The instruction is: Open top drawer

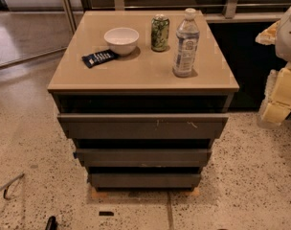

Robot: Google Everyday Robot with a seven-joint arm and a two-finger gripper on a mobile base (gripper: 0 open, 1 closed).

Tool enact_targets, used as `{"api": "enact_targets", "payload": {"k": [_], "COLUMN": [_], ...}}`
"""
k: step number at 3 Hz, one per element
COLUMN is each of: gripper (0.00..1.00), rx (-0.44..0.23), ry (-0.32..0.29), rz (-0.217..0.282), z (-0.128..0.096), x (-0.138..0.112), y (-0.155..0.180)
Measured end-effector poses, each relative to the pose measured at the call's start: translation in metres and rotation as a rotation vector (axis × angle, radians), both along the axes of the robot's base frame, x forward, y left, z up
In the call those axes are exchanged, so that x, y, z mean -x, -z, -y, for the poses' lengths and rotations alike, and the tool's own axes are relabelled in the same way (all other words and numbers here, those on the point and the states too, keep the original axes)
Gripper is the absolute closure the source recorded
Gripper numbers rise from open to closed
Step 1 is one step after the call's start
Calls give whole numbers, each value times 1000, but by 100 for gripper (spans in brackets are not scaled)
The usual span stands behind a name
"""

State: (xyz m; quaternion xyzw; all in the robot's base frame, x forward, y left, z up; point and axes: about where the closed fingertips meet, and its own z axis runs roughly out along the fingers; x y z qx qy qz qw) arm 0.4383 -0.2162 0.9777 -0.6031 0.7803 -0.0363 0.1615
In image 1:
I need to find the black object on floor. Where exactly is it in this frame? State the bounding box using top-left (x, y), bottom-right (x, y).
top-left (45, 216), bottom-right (57, 230)

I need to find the grey top drawer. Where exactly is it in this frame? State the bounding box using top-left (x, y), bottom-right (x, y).
top-left (57, 113), bottom-right (228, 139)

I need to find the grey three-drawer cabinet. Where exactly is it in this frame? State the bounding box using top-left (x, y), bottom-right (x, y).
top-left (47, 10), bottom-right (240, 192)

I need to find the grey bottom drawer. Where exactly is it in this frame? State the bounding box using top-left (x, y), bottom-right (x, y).
top-left (88, 173), bottom-right (201, 189)

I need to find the white ceramic bowl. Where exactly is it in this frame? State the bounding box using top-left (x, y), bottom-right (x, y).
top-left (104, 27), bottom-right (139, 56)

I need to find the metal rod on floor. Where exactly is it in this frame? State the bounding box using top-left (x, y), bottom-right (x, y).
top-left (0, 172), bottom-right (25, 200)

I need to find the clear plastic water bottle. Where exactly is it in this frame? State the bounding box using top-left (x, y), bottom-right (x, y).
top-left (172, 8), bottom-right (200, 78)

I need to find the dark blue snack packet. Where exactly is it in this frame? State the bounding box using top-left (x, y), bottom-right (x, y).
top-left (81, 50), bottom-right (119, 68)

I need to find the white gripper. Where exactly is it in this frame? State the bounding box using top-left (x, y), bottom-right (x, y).
top-left (256, 6), bottom-right (291, 125)

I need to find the grey middle drawer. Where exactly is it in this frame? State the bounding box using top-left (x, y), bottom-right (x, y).
top-left (74, 149), bottom-right (212, 168)

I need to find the green drink can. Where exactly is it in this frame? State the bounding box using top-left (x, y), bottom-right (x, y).
top-left (151, 14), bottom-right (169, 52)

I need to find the grey drawer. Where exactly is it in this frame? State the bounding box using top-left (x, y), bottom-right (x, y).
top-left (74, 149), bottom-right (212, 168)
top-left (88, 173), bottom-right (201, 189)
top-left (57, 113), bottom-right (228, 139)

